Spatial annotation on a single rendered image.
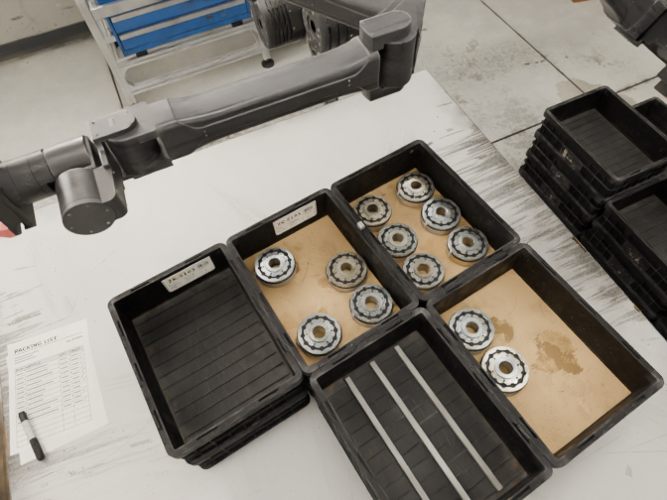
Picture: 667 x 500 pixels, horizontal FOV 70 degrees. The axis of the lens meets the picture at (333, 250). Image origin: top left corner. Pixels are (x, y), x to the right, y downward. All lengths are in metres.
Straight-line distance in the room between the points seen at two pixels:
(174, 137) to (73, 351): 0.93
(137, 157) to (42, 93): 2.86
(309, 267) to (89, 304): 0.65
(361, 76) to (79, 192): 0.39
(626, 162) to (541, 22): 1.68
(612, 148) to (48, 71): 3.18
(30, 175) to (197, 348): 0.65
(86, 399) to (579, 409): 1.17
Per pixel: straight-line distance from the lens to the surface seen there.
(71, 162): 0.66
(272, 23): 1.80
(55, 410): 1.43
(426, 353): 1.14
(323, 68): 0.68
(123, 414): 1.35
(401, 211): 1.31
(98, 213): 0.62
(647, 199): 2.19
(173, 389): 1.18
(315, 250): 1.24
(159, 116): 0.65
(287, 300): 1.19
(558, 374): 1.20
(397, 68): 0.72
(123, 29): 2.85
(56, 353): 1.49
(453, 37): 3.34
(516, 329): 1.20
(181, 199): 1.60
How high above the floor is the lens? 1.89
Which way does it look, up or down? 59 degrees down
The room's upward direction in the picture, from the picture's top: 5 degrees counter-clockwise
